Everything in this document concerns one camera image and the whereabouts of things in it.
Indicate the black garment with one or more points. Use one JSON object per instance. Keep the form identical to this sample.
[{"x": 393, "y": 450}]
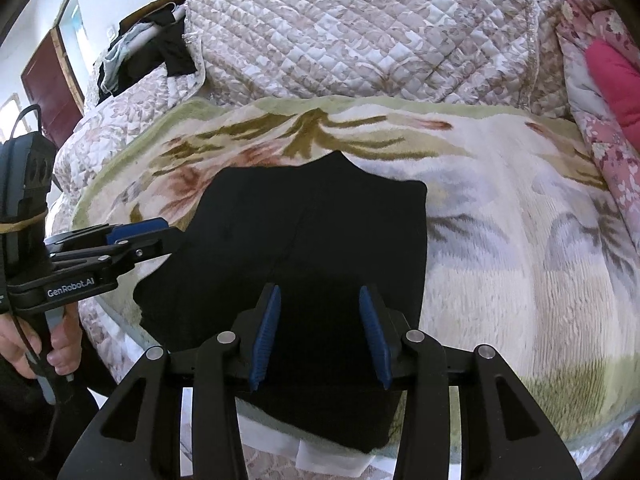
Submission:
[{"x": 175, "y": 50}]

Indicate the person's left hand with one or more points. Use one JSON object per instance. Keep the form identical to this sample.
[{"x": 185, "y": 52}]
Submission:
[{"x": 15, "y": 345}]

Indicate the pink floral comforter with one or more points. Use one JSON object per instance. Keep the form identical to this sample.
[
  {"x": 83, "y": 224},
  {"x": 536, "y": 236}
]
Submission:
[{"x": 610, "y": 80}]

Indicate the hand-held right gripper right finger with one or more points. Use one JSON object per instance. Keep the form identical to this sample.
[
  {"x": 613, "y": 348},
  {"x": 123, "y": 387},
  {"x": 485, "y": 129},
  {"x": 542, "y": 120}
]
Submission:
[{"x": 374, "y": 335}]

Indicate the person's dark clothing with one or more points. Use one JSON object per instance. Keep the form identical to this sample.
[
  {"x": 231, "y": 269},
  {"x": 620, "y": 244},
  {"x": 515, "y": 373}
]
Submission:
[{"x": 30, "y": 440}]

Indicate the light blue garment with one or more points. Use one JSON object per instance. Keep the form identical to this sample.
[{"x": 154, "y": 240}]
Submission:
[{"x": 117, "y": 60}]

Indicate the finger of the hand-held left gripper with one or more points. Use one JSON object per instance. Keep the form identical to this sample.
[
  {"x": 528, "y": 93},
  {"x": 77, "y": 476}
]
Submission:
[
  {"x": 145, "y": 247},
  {"x": 135, "y": 230}
]

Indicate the black pants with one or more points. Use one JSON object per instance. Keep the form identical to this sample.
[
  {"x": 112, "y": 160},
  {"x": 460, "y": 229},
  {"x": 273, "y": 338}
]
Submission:
[{"x": 310, "y": 230}]

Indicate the brown wooden door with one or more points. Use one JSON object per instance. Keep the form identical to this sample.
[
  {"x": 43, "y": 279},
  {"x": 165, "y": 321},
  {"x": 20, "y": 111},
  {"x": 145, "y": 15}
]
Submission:
[{"x": 47, "y": 85}]

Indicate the floral plush blanket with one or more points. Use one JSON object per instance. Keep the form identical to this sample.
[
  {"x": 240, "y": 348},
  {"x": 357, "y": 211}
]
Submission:
[{"x": 500, "y": 240}]

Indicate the beige quilted bedspread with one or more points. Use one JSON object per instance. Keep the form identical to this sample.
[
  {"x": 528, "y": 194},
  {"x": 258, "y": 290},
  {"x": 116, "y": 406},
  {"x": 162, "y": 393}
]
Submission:
[{"x": 350, "y": 35}]

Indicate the white folded cloth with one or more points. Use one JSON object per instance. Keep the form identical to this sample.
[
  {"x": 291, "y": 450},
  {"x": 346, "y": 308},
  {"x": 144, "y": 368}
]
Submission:
[{"x": 325, "y": 460}]

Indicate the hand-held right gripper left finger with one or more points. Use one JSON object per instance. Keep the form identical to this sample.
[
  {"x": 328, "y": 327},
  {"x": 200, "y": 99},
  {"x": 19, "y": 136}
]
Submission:
[{"x": 265, "y": 335}]

